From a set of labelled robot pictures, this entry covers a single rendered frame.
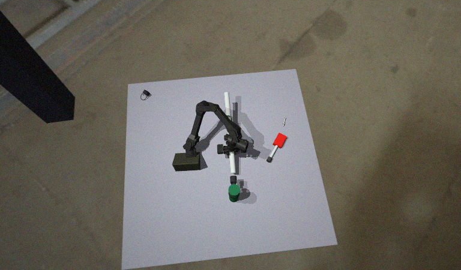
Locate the dark green post with cap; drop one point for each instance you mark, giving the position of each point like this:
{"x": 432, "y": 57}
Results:
{"x": 234, "y": 191}

